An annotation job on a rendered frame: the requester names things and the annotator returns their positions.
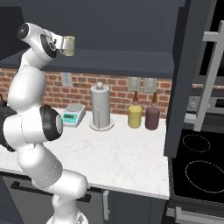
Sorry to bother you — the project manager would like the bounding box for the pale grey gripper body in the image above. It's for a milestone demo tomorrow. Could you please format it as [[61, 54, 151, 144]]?
[[59, 35, 76, 57]]

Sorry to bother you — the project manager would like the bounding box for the dark open cabinet door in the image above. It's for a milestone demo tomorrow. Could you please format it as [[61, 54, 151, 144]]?
[[163, 0, 217, 159]]

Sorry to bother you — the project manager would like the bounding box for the dark base cabinet door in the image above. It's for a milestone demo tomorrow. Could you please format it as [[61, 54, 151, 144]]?
[[103, 189, 169, 224]]

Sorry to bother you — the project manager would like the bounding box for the grey paper towel holder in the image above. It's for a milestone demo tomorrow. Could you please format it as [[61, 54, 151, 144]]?
[[88, 81, 116, 132]]

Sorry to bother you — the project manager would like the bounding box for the white kitchen scale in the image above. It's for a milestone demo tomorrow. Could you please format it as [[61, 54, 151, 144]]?
[[61, 103, 88, 129]]

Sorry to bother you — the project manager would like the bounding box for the yellow bottle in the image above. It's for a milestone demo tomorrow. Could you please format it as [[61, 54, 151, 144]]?
[[127, 91, 144, 130]]

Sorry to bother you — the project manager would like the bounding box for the dark purple bottle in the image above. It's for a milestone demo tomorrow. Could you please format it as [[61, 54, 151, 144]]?
[[144, 92, 161, 131]]

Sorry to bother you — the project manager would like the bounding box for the black microwave oven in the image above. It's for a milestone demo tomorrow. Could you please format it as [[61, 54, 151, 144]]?
[[198, 0, 224, 87]]

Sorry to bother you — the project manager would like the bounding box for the grey stove control panel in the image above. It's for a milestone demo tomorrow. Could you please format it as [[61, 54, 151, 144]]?
[[185, 87, 224, 126]]

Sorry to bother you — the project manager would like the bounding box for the grey dishwasher front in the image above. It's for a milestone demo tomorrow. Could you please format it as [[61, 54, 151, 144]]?
[[0, 172, 105, 224]]

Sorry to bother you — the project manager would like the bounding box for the black hob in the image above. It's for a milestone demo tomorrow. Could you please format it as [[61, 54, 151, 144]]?
[[170, 128, 224, 206]]

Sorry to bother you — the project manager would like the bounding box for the grey wall socket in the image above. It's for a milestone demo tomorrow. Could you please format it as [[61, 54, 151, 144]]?
[[60, 72, 74, 88]]

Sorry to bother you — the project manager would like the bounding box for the dark wall cabinet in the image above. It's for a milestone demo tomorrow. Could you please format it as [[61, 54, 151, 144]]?
[[0, 0, 187, 80]]

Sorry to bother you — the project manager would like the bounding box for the grey wall switch plate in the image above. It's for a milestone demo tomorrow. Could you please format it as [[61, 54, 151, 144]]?
[[143, 77, 158, 95], [127, 76, 142, 93]]

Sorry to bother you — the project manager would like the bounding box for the grey microwave door handle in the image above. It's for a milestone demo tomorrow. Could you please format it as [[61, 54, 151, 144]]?
[[193, 22, 224, 133]]

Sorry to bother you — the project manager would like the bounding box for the black dishwasher handle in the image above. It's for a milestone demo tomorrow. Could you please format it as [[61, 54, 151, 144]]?
[[10, 180, 92, 204]]

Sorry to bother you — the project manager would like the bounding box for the grey cabinet door handle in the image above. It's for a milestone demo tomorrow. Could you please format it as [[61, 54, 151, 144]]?
[[102, 190, 110, 221]]

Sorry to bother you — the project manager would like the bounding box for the grey oven door handle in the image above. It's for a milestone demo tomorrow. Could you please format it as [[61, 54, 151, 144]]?
[[174, 206, 224, 224]]

